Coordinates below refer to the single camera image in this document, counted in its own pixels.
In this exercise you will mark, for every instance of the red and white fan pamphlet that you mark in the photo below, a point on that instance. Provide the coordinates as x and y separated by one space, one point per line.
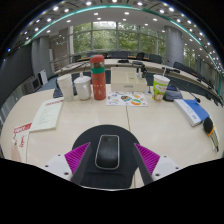
21 140

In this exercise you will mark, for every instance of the black mouse pad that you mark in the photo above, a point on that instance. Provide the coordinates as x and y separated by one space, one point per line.
110 130

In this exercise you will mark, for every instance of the white lidded mug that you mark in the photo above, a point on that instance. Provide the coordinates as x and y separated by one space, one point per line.
82 88

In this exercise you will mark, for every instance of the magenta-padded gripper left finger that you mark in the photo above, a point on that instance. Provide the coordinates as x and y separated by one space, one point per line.
58 165

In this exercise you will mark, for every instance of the red thermos bottle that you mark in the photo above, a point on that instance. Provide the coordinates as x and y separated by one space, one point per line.
98 81

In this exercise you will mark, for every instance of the green and white paper cup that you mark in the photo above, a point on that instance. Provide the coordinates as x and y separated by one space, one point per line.
160 88

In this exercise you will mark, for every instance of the ceiling lights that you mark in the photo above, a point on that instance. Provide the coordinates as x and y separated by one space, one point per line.
88 3

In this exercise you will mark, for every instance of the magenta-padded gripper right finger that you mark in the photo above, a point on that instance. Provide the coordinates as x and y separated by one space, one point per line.
165 165

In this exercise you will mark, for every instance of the colourful sticker sheet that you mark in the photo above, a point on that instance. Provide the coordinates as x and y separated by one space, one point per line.
128 99

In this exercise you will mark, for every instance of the black and yellow microphone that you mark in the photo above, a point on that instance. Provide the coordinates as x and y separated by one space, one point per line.
208 125

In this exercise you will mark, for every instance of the black computer mouse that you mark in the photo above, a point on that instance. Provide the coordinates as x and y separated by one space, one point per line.
107 152

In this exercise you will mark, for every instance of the cream desk organizer box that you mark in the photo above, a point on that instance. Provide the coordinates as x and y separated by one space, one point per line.
128 85

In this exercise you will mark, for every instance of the blue folder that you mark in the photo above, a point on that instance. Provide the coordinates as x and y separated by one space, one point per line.
196 110

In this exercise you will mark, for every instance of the dark grey pouch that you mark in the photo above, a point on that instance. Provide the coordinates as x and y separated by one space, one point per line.
173 95

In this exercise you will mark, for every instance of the dark office chairs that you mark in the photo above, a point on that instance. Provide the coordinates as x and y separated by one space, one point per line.
155 58

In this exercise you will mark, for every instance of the grey monitor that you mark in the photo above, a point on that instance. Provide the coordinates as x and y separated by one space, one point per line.
33 84

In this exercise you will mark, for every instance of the white booklet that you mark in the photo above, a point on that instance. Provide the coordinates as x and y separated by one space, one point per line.
46 115

